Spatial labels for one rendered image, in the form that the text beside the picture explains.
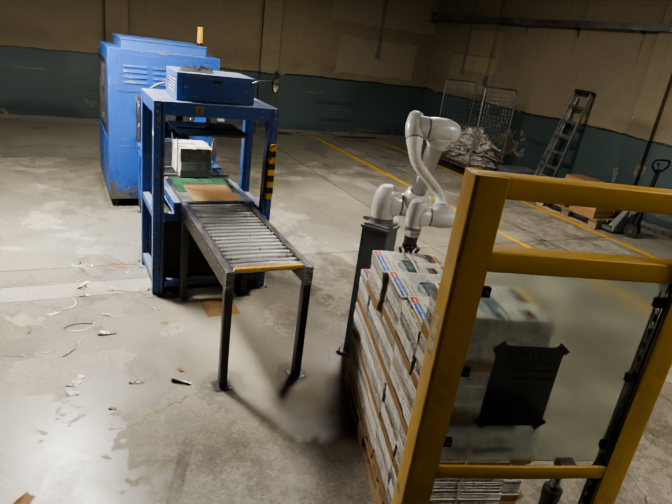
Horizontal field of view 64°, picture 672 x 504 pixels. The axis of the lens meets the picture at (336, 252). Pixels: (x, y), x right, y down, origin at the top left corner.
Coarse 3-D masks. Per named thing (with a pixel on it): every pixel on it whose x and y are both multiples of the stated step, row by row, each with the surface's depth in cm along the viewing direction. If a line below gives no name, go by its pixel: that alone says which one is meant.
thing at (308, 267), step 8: (256, 216) 413; (264, 224) 398; (280, 240) 370; (288, 248) 358; (296, 256) 346; (304, 264) 336; (296, 272) 347; (304, 272) 336; (312, 272) 336; (304, 280) 336
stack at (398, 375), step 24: (360, 288) 335; (360, 312) 329; (360, 336) 325; (384, 336) 275; (384, 360) 270; (360, 384) 318; (384, 384) 265; (408, 384) 232; (384, 408) 263; (360, 432) 308; (384, 456) 257; (384, 480) 255
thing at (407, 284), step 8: (392, 272) 272; (400, 272) 273; (408, 272) 274; (392, 280) 263; (400, 280) 264; (408, 280) 265; (416, 280) 267; (424, 280) 268; (432, 280) 269; (440, 280) 271; (400, 288) 255; (408, 288) 257; (416, 288) 258; (424, 288) 259; (400, 296) 248; (424, 296) 250
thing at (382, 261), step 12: (372, 252) 299; (384, 252) 298; (396, 252) 302; (372, 264) 299; (384, 264) 283; (396, 264) 285; (372, 276) 298; (384, 276) 275; (372, 288) 295; (384, 288) 278
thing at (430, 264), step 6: (414, 258) 297; (420, 258) 298; (426, 258) 298; (432, 258) 299; (438, 258) 301; (420, 264) 290; (426, 264) 290; (432, 264) 291; (438, 264) 292; (426, 270) 283; (432, 270) 284; (438, 270) 284
